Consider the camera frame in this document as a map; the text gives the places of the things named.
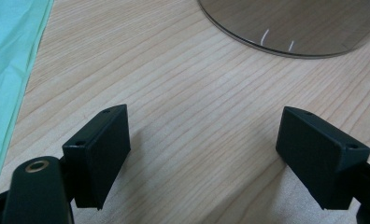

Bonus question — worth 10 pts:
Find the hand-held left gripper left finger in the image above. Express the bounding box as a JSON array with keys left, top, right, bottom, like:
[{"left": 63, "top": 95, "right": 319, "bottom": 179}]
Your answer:
[{"left": 62, "top": 104, "right": 132, "bottom": 210}]

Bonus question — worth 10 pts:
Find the green plastic bag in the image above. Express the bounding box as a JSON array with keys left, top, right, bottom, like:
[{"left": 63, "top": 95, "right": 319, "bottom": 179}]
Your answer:
[{"left": 0, "top": 0, "right": 55, "bottom": 198}]

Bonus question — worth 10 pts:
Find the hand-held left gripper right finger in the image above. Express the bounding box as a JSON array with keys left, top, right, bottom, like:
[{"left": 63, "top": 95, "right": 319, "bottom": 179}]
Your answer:
[{"left": 275, "top": 105, "right": 370, "bottom": 211}]

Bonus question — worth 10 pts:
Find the clear plastic cylinder container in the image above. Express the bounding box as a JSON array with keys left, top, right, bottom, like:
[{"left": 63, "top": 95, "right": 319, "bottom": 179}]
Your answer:
[{"left": 197, "top": 0, "right": 370, "bottom": 60}]

